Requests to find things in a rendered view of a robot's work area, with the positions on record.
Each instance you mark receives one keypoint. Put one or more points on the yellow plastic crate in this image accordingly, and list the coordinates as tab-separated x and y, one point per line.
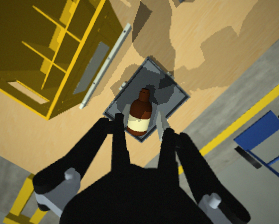
34	23

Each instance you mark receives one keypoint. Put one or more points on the dark grey square tray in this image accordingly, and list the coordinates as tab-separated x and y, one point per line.
165	95

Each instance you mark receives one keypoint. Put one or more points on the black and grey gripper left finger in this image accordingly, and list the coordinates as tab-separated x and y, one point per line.
58	183

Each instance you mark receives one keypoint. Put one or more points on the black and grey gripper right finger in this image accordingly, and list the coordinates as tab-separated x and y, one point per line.
210	195

